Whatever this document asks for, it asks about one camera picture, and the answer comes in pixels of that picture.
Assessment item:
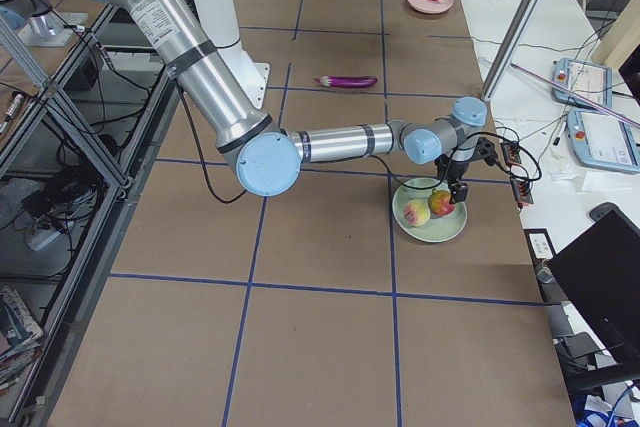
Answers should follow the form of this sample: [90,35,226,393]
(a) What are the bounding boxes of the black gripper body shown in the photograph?
[434,156,470,187]

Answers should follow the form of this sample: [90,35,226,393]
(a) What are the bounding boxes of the red yellow pomegranate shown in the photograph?
[427,189,456,217]

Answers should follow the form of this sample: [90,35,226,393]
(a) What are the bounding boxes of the green pink peach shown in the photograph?
[402,198,431,227]

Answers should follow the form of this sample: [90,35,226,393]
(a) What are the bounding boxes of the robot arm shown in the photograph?
[99,0,488,202]

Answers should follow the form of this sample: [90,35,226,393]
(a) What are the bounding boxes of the pink plate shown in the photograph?
[406,0,454,15]

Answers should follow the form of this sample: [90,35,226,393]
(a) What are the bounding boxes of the green plate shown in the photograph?
[392,178,467,243]

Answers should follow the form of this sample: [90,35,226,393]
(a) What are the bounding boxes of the purple eggplant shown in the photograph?
[314,76,378,90]

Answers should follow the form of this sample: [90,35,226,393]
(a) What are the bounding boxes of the lower teach pendant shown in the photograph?
[566,107,639,174]

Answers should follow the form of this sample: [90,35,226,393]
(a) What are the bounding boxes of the teach pendant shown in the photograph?
[552,57,613,108]
[566,107,639,174]

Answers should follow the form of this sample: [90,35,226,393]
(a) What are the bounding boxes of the black computer mouse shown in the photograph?
[588,202,618,222]

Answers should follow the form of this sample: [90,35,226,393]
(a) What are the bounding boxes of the black monitor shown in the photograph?
[548,208,639,362]

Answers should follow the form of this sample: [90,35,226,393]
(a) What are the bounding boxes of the upper teach pendant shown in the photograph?
[552,57,613,108]

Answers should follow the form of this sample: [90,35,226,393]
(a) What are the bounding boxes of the white power strip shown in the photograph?
[25,228,60,252]

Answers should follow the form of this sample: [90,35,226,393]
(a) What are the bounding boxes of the stack of books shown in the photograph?
[1,284,44,390]

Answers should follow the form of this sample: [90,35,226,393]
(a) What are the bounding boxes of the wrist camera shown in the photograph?
[472,137,499,167]

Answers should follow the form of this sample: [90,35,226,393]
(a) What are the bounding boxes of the aluminium frame post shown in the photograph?
[481,0,540,102]

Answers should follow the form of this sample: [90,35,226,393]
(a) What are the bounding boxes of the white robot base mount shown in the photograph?
[193,0,270,109]

